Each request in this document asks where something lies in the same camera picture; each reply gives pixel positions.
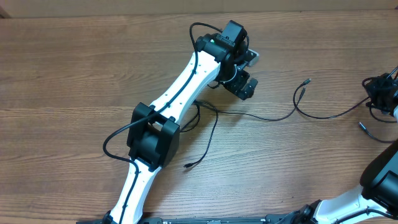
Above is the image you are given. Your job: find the black USB-A cable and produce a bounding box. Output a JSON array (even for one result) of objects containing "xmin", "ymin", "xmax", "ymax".
[{"xmin": 180, "ymin": 86, "xmax": 307, "ymax": 133}]

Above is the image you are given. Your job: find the black USB-C cable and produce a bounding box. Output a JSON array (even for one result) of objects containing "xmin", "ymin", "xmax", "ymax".
[{"xmin": 292, "ymin": 65, "xmax": 398, "ymax": 144}]

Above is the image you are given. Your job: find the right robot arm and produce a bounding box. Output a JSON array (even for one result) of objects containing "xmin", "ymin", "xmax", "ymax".
[{"xmin": 279, "ymin": 69, "xmax": 397, "ymax": 223}]

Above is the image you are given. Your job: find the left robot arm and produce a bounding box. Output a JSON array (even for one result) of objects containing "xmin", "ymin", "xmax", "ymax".
[{"xmin": 102, "ymin": 21, "xmax": 259, "ymax": 223}]

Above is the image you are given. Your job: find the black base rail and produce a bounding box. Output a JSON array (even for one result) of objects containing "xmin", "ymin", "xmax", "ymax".
[{"xmin": 76, "ymin": 213, "xmax": 312, "ymax": 224}]

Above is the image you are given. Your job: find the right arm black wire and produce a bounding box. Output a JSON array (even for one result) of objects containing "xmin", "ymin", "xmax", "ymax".
[{"xmin": 273, "ymin": 207, "xmax": 396, "ymax": 224}]

